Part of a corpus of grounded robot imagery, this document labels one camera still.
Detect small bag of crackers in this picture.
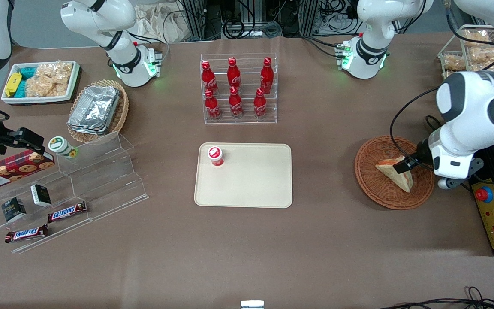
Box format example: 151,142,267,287
442,54,467,72

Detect green lidded yogurt cup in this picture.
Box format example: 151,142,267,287
48,136,78,160

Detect small black box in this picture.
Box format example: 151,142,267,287
30,184,53,208
1,197,27,223

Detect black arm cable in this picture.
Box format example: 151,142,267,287
389,85,450,173

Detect beige crumpled cloth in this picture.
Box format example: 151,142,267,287
132,3,193,44

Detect stack of foil trays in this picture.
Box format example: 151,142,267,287
68,85,121,136

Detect white rectangular snack tray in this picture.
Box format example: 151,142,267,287
1,61,81,105

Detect aluminium frame with cables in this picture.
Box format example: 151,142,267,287
178,0,361,40

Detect round brown wicker basket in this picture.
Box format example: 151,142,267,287
354,136,435,210

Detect clear acrylic step stand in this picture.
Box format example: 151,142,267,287
0,131,149,255

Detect black floor cables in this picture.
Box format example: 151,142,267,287
378,286,494,309

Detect small red yogurt drink bottle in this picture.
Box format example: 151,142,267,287
207,146,225,168

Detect oval tan wicker basket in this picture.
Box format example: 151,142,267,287
67,79,130,144

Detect wire basket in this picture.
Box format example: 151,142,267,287
437,24,494,80

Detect yellow snack packet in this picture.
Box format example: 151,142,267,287
5,72,23,97

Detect bag of rice crackers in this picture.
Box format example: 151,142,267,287
25,62,75,98

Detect snickers chocolate bar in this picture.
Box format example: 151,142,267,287
5,224,49,244
47,201,88,224

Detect clear acrylic bottle rack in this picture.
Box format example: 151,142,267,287
200,53,278,126

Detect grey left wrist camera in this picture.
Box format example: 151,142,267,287
437,158,485,190

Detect large bag of crackers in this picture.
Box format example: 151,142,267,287
461,30,494,72

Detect red cola bottle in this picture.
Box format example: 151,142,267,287
201,61,219,96
205,89,222,120
227,57,242,89
229,86,244,119
253,88,268,119
260,57,274,94

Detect teal snack packet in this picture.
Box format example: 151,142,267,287
15,66,38,99

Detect red cookie box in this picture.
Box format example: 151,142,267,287
0,150,56,192

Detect beige plastic tray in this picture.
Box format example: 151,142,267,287
194,143,293,209

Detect triangle sandwich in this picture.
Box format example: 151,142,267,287
375,155,414,194

